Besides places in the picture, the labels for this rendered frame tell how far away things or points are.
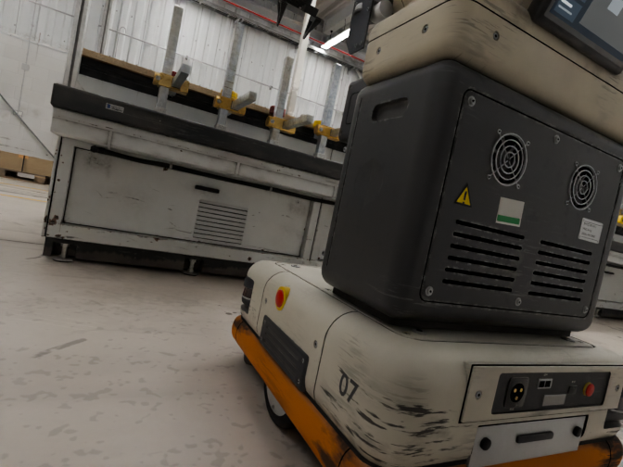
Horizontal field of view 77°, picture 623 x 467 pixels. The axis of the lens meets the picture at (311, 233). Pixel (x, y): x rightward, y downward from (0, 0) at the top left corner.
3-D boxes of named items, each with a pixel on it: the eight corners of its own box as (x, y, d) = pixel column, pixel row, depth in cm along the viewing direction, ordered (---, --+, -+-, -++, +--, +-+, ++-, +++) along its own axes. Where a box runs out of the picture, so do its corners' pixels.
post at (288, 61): (273, 159, 182) (294, 56, 180) (267, 157, 180) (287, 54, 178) (271, 160, 185) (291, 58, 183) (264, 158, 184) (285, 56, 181)
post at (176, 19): (162, 125, 159) (184, 6, 156) (153, 122, 157) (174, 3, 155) (161, 126, 162) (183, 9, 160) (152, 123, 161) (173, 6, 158)
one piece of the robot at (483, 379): (620, 410, 72) (631, 367, 71) (463, 426, 53) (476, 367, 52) (605, 403, 74) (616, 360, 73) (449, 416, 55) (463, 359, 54)
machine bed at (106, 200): (634, 321, 398) (655, 238, 393) (34, 259, 164) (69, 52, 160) (565, 301, 459) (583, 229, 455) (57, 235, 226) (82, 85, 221)
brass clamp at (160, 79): (187, 93, 160) (190, 81, 160) (153, 82, 154) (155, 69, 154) (185, 95, 166) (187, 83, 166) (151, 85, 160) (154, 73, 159)
